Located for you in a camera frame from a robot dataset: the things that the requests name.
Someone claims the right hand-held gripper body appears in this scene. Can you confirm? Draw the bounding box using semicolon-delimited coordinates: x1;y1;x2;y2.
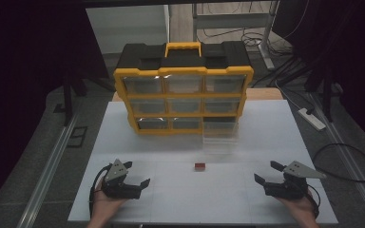
263;160;328;200

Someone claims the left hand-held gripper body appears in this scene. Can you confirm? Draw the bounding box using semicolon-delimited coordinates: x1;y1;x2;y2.
101;158;143;200

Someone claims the clear plastic drawer pulled out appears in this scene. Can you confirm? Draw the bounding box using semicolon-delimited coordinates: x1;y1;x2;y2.
202;120;240;155

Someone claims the person's left hand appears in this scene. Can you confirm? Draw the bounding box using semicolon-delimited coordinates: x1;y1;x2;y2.
89;179;128;221

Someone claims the person's right hand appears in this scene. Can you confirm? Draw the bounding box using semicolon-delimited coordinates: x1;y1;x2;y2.
275;189;318;222

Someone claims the white power strip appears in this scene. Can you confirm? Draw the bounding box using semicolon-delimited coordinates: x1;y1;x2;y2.
297;107;327;132

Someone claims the wooden table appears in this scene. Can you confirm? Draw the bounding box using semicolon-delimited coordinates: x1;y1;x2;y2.
111;87;284;103

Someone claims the black stand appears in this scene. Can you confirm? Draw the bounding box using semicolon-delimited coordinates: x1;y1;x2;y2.
303;70;344;124

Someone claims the set of closed clear drawers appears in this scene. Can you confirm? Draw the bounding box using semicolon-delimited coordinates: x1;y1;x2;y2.
122;74;247;130

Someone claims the yellow black organizer cabinet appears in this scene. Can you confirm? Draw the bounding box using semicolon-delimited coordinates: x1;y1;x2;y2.
113;41;255;136

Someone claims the white panel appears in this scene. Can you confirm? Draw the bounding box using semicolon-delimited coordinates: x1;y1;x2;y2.
86;4;171;55

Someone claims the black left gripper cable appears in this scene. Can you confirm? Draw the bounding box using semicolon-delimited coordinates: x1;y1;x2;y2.
87;162;113;220

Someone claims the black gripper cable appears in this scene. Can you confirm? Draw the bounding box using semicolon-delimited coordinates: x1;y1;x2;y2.
87;162;113;220
306;183;322;220

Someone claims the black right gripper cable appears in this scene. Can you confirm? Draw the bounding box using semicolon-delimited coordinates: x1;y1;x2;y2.
306;183;322;220

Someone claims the black floor frame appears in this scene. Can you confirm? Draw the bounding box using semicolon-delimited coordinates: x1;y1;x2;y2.
66;125;88;149

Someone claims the metal floor rail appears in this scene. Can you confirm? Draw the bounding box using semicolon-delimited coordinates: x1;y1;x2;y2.
16;113;79;228
309;92;365;226

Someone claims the black looped floor cable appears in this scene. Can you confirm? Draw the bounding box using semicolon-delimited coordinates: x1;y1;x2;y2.
312;142;365;183

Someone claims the white power strip cable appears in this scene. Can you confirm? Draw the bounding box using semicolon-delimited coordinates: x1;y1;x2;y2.
274;80;302;110

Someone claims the tangle of black floor cables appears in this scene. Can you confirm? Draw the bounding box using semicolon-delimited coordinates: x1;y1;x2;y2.
202;27;297;59

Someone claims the grey metal desk frame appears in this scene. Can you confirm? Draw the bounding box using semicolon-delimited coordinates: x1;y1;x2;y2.
191;0;281;71

